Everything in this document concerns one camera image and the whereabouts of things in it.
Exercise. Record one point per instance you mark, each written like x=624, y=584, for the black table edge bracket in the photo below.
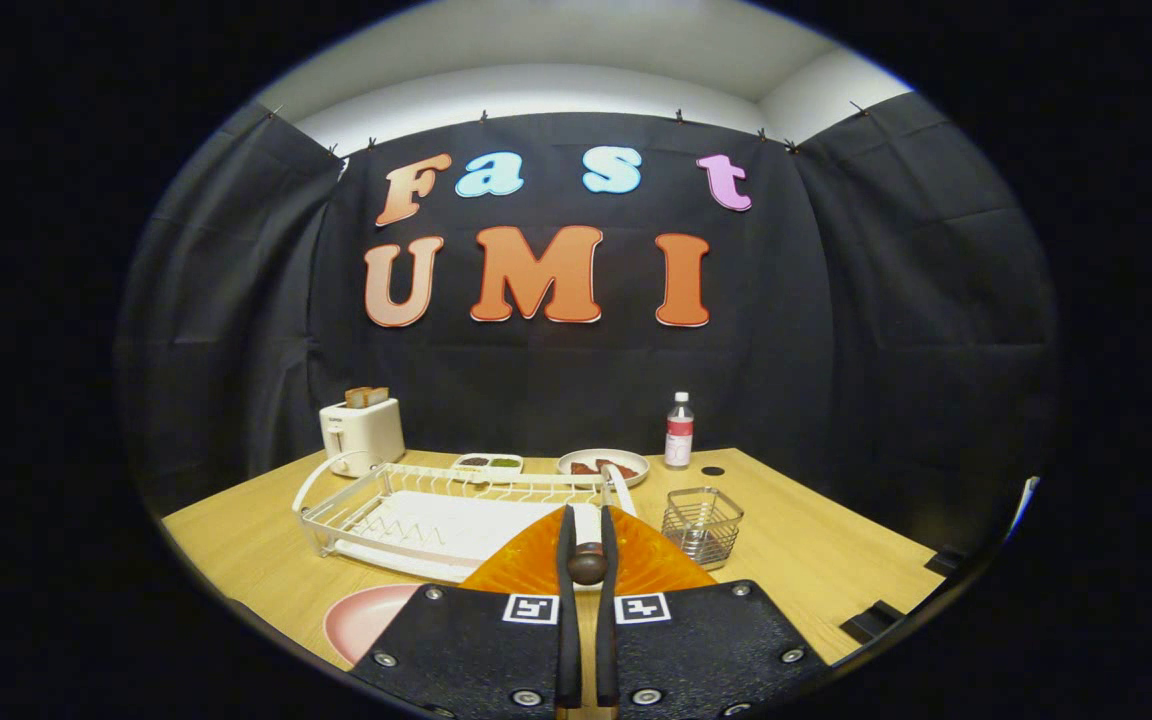
x=946, y=562
x=871, y=622

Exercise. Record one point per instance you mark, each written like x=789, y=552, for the pink plate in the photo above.
x=366, y=620

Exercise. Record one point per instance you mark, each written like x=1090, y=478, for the white toaster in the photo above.
x=364, y=435

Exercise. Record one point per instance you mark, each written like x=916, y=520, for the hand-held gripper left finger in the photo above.
x=566, y=640

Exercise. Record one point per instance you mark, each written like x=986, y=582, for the white dish rack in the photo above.
x=436, y=525

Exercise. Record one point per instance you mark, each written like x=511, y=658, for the brown meat slice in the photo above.
x=583, y=468
x=624, y=468

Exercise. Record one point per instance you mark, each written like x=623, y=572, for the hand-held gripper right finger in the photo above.
x=606, y=640

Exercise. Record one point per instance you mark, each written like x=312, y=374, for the white plate with meat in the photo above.
x=636, y=462

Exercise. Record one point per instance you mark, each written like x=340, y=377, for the clear bottle red label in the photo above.
x=679, y=435

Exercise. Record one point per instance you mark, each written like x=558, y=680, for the brown wooden spoon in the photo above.
x=588, y=563

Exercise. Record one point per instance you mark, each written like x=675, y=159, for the white divided condiment dish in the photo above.
x=486, y=468

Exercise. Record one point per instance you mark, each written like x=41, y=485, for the black backdrop cloth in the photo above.
x=836, y=330

